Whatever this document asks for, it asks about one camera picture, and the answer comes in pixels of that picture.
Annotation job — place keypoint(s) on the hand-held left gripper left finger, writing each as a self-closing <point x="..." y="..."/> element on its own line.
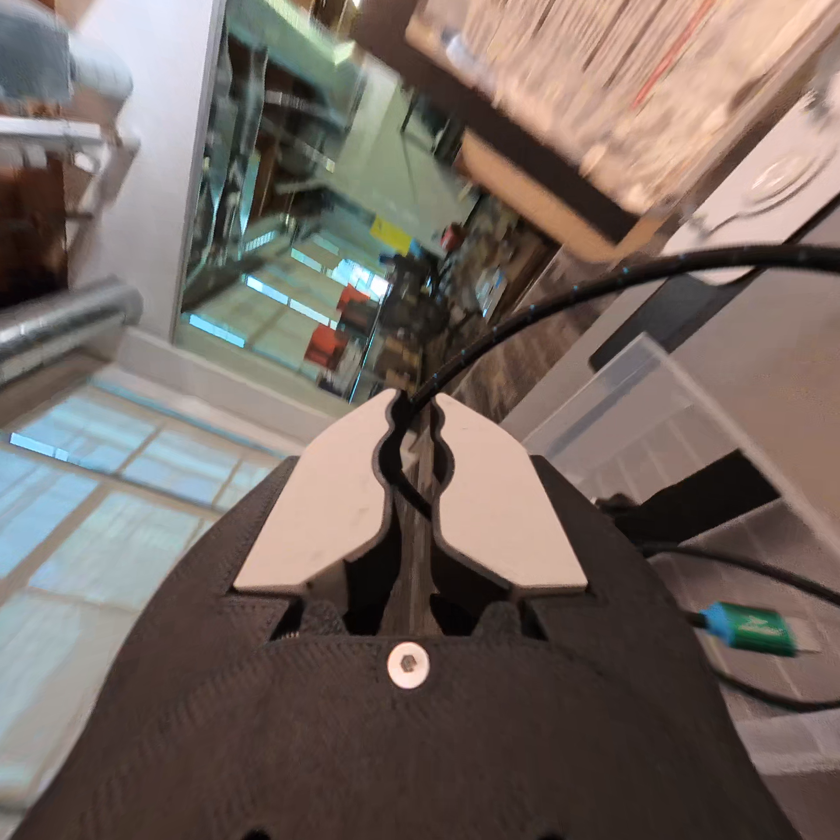
<point x="315" y="512"/>

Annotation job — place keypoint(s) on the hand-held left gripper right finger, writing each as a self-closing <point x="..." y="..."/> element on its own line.
<point x="504" y="519"/>

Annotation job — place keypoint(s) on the red storage crate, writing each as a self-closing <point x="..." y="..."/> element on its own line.
<point x="354" y="300"/>
<point x="327" y="346"/>

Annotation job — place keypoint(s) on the clear plastic bin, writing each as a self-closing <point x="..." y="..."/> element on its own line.
<point x="630" y="407"/>

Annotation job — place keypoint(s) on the large paned window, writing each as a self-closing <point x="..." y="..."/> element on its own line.
<point x="98" y="525"/>

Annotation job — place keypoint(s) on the white monitor stand base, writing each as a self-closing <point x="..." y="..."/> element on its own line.
<point x="735" y="223"/>

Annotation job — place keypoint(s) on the yellow wall sign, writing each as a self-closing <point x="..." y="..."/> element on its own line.
<point x="389" y="235"/>

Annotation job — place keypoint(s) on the silver round duct pipe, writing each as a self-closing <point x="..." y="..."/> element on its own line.
<point x="58" y="58"/>
<point x="58" y="328"/>

